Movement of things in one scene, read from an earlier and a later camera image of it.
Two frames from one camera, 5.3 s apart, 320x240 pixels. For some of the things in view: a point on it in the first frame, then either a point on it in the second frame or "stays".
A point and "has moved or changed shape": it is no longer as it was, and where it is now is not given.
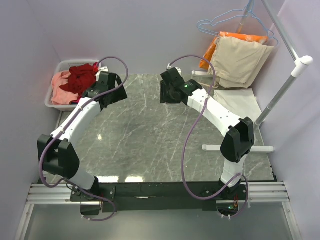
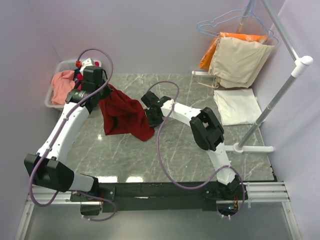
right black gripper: (163, 98) -> (153, 124)
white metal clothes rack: (298, 70) stays
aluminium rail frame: (260, 193) stays
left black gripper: (119, 94) -> (107, 90)
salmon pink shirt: (59, 95) stays
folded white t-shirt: (243, 100) stays
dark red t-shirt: (80, 78) has moved or changed shape
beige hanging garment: (236, 62) stays
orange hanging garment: (248, 37) stays
